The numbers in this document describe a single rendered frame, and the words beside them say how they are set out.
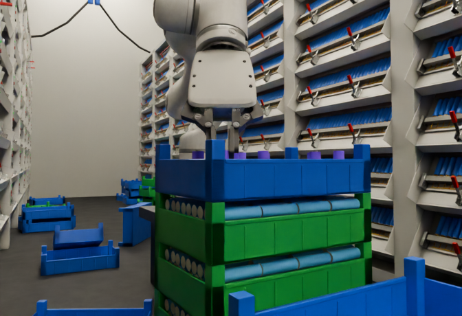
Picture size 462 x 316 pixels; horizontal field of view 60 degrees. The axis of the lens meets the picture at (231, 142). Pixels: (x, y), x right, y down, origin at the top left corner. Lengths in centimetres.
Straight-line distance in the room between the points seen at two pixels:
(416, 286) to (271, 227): 21
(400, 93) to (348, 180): 87
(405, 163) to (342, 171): 83
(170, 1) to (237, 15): 11
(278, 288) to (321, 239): 10
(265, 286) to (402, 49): 112
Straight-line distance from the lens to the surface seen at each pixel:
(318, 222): 62
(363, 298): 56
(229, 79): 59
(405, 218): 149
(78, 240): 191
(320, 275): 64
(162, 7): 67
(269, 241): 57
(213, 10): 66
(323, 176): 62
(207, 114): 57
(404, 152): 148
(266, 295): 58
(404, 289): 62
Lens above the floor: 45
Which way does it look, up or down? 2 degrees up
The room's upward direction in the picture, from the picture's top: straight up
